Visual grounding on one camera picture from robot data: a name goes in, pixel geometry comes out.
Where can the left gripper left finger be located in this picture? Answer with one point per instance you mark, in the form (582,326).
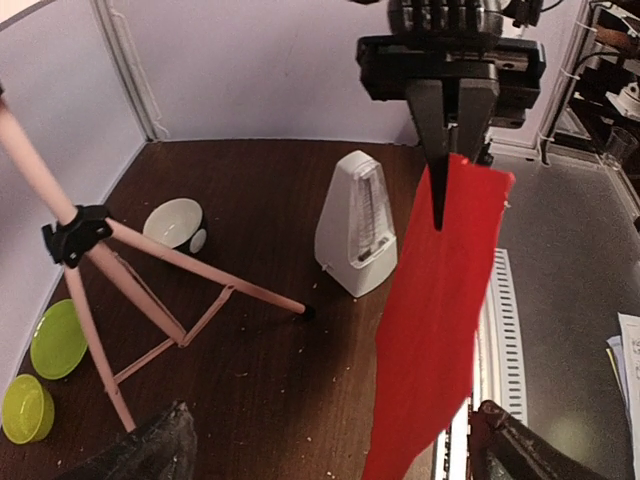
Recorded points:
(162,448)

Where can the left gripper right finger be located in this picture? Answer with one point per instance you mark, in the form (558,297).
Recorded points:
(523,454)

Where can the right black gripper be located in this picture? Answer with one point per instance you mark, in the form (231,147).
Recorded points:
(517,66)

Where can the red paper sheet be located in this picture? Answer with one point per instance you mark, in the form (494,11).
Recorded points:
(425,339)

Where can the pink music stand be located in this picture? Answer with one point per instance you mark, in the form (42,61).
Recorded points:
(82,231)

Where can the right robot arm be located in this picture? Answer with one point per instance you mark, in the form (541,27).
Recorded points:
(454,25)

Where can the lime green bowl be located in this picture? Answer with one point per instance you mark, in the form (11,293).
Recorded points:
(28,411)

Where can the cluttered shelf background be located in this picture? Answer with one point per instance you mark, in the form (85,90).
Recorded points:
(595,101)

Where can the green plate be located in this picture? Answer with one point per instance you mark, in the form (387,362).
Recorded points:
(58,344)

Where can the paper stack off table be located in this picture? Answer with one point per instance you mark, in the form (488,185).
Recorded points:
(623,351)

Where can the white metronome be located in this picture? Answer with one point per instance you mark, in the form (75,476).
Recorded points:
(355,240)

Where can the dark bowl white inside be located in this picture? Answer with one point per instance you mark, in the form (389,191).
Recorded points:
(179,224)

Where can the right aluminium post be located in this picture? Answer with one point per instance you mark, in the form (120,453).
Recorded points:
(128,64)

